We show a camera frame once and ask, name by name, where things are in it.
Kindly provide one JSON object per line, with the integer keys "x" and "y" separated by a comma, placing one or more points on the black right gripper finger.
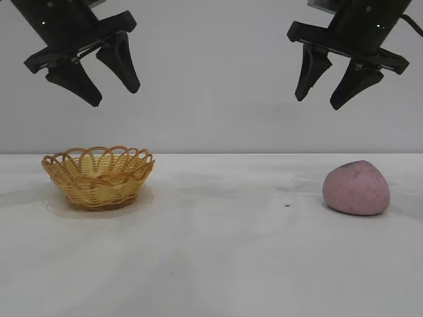
{"x": 357, "y": 82}
{"x": 312, "y": 69}

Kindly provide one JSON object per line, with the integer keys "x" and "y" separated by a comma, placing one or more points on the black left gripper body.
{"x": 66, "y": 29}

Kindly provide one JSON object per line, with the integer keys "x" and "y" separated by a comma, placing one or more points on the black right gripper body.
{"x": 360, "y": 29}

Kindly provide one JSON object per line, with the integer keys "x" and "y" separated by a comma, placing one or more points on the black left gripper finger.
{"x": 120, "y": 62}
{"x": 76, "y": 84}

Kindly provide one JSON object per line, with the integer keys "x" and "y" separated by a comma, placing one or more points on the yellow woven wicker basket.
{"x": 99, "y": 191}

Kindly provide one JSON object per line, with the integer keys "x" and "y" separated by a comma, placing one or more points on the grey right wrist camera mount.
{"x": 320, "y": 5}

